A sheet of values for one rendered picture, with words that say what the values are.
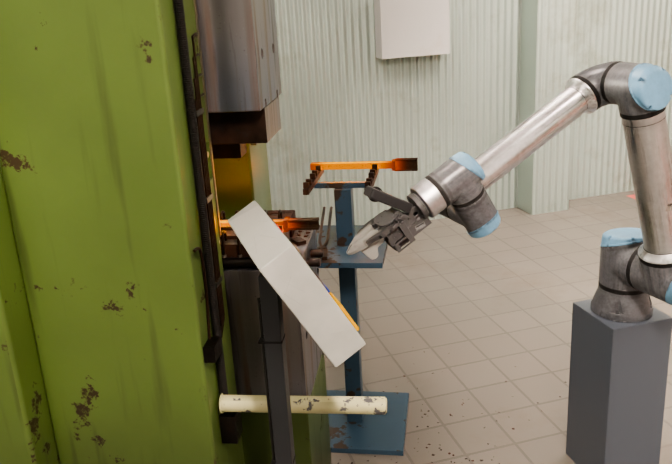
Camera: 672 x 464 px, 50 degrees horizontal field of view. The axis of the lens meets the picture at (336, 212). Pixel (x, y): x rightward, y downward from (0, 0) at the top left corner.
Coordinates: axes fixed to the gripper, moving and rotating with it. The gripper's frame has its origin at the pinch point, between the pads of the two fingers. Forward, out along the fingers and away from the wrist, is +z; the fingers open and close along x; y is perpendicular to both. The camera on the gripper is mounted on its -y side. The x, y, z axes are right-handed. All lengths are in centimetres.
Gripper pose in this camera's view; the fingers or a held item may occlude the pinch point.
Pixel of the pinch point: (349, 248)
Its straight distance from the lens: 171.8
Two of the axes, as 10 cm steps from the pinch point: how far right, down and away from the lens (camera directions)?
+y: 5.2, 7.5, 4.0
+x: -3.2, -2.7, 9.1
